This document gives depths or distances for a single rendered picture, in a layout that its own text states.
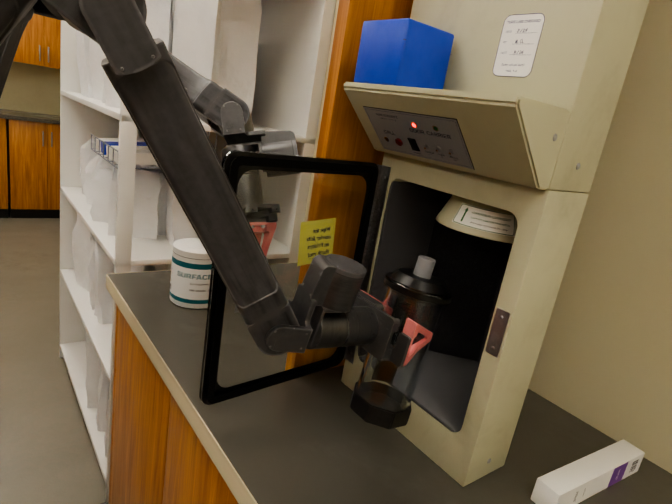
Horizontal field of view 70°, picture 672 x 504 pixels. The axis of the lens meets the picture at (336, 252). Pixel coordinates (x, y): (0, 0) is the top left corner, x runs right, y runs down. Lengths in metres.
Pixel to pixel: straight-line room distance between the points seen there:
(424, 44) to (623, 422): 0.83
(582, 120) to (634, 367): 0.58
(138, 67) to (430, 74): 0.45
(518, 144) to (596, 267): 0.55
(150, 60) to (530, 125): 0.40
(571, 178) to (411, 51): 0.28
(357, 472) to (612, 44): 0.69
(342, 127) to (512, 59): 0.30
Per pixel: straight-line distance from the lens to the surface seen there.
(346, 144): 0.88
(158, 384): 1.18
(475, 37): 0.79
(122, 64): 0.44
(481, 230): 0.76
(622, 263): 1.10
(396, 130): 0.76
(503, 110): 0.59
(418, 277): 0.74
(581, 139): 0.71
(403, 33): 0.73
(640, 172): 1.10
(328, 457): 0.83
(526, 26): 0.74
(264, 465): 0.79
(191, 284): 1.22
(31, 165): 5.43
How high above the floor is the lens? 1.46
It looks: 16 degrees down
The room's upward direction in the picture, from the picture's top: 10 degrees clockwise
